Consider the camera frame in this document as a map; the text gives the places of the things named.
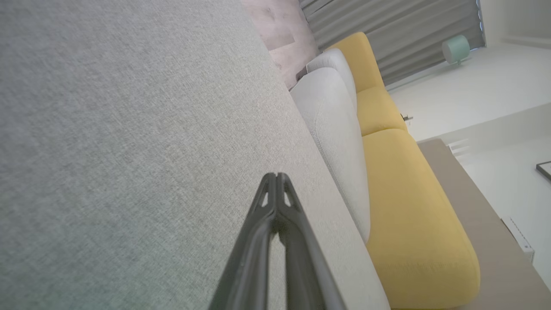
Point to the large grey sofa seat cushion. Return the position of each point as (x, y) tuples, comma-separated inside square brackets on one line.
[(129, 150)]

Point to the grey pleated curtain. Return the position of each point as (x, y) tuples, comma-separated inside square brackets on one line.
[(387, 26)]

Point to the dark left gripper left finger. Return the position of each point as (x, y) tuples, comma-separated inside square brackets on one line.
[(249, 267)]

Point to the large yellow sofa back cushion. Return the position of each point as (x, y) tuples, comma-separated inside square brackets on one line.
[(413, 224)]

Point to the mint green round lamp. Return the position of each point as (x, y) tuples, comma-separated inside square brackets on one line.
[(456, 48)]

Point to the small dark wall fixture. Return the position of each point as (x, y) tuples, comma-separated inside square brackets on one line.
[(406, 117)]

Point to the white wall box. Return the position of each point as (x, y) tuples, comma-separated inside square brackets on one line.
[(518, 239)]

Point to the small yellow sofa back cushion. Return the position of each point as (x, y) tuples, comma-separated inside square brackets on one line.
[(357, 56), (379, 110)]

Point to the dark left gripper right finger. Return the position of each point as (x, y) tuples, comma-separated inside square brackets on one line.
[(305, 267)]

